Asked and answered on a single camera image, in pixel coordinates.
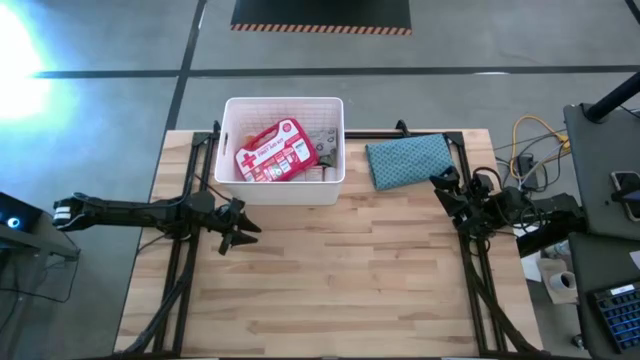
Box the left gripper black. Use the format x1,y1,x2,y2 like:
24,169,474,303
211,198,263,257

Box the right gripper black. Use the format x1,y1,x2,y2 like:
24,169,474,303
429,165,497,232

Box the red first aid kit case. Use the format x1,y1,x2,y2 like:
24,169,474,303
233,117,320,183

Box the white perforated plastic basket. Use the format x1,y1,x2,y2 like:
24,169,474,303
213,96,346,207

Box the teal patterned folded cloth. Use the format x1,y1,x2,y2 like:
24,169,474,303
364,132,456,192

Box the black power adapter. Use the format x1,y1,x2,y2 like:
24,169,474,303
517,153,539,177

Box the brown cardboard piece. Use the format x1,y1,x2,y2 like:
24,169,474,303
537,257,577,306

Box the white tape roll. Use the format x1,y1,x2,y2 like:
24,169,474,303
549,271,577,292

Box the grey side table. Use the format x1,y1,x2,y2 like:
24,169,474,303
563,102,640,241

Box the black smartphone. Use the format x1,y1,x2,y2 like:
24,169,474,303
609,170,640,222

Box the black diagonal pole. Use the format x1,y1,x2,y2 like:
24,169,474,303
584,69,640,124

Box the dark grey desk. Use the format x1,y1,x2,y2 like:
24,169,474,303
567,232,640,360

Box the black keyboard blue keys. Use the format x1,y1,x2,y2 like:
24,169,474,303
589,282,640,354

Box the black floor mat orange-striped edge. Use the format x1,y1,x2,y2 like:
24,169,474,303
230,0,413,36

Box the black box with blue light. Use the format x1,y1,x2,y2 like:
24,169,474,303
0,192,44,246

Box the black aluminium rig frame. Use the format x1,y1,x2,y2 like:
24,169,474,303
119,119,551,359

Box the yellow cable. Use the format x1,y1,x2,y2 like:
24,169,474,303
510,114,572,172

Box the grey stand with wires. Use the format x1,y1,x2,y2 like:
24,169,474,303
0,224,81,306

